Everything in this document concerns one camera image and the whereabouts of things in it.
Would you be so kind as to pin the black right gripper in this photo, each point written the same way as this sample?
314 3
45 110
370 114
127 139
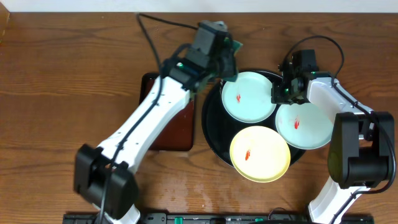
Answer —
277 97

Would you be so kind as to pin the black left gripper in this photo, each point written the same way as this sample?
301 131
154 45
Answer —
228 62

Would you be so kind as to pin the green yellow sponge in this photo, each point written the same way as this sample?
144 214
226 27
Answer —
236 47

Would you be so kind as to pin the pale green plate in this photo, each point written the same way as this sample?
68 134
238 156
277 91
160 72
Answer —
248 99
303 126

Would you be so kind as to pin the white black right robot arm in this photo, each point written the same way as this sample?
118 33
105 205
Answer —
361 158

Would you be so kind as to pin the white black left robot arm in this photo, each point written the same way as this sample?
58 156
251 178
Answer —
104 175

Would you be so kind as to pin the round black tray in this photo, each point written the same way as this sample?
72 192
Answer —
219 128

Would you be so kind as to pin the rectangular red-brown tray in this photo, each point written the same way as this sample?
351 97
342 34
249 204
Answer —
178 134

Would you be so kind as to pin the yellow plate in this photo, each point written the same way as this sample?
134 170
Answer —
259 154

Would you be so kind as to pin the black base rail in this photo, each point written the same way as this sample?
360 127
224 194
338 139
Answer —
162 218

